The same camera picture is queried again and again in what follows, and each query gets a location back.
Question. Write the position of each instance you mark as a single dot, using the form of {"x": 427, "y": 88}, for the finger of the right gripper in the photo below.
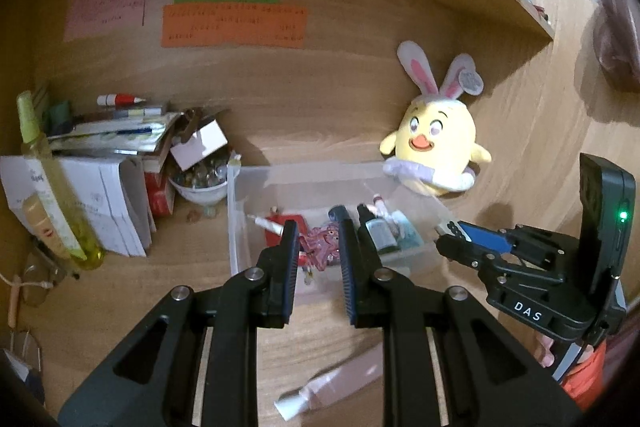
{"x": 481, "y": 237}
{"x": 467, "y": 253}

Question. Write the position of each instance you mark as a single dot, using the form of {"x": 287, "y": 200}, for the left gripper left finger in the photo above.
{"x": 150, "y": 377}

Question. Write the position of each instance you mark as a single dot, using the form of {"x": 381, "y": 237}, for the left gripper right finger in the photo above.
{"x": 444, "y": 352}

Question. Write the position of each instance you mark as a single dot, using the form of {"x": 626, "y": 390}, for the dark green dropper bottle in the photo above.
{"x": 377, "y": 231}

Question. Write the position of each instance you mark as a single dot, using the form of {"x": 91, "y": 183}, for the pink cosmetic tube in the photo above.
{"x": 333, "y": 385}

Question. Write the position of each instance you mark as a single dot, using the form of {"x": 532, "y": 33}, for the pink cartoon keychain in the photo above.
{"x": 319, "y": 248}

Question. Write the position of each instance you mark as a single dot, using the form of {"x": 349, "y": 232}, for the right hand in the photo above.
{"x": 542, "y": 351}

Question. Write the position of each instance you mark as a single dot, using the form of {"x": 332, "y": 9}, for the clear plastic storage bin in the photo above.
{"x": 307, "y": 192}

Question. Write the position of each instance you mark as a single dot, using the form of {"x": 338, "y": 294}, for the yellow chick bunny plush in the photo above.
{"x": 435, "y": 145}

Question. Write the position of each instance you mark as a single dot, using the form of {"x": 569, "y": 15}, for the yellow-green spray bottle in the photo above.
{"x": 53, "y": 191}

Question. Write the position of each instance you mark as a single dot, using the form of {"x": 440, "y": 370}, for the white thin tube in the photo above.
{"x": 267, "y": 224}

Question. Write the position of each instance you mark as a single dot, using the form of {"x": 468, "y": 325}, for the red packet in bin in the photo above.
{"x": 273, "y": 239}

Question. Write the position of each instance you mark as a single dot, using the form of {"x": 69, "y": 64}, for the red book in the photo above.
{"x": 161, "y": 193}

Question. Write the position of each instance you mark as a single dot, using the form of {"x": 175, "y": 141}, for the white paper stack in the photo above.
{"x": 111, "y": 193}

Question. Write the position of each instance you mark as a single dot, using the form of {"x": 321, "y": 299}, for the white bowl with trinkets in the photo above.
{"x": 205, "y": 184}

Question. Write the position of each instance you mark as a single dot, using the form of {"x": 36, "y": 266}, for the brown round object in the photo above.
{"x": 616, "y": 43}

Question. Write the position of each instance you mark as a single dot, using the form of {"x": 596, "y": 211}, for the small white cardboard box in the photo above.
{"x": 201, "y": 144}

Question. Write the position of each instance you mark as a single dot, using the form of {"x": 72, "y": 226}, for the red white marker pen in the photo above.
{"x": 118, "y": 99}

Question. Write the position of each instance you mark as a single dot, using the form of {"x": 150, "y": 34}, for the orange paper note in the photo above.
{"x": 247, "y": 24}

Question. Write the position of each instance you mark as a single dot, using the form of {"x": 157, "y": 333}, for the pink paper note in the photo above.
{"x": 92, "y": 18}

